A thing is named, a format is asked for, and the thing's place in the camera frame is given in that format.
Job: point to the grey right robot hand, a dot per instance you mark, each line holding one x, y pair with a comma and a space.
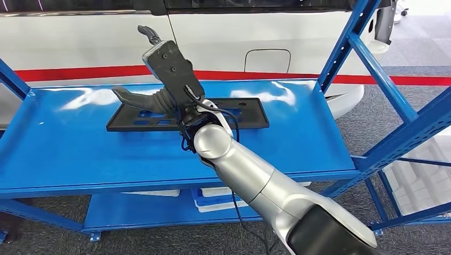
134, 98

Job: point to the black plastic frame part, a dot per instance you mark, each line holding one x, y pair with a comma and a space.
246, 116

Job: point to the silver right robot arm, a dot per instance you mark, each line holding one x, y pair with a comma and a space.
246, 169

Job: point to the blue metal shelf rack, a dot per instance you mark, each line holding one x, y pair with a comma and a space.
88, 151
422, 215

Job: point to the white car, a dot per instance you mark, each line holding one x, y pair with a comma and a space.
88, 38

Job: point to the white fuel filler flap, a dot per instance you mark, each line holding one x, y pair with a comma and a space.
267, 61

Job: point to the white swivel chair base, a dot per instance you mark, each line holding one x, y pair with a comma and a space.
401, 10

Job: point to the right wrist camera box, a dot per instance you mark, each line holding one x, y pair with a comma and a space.
172, 70

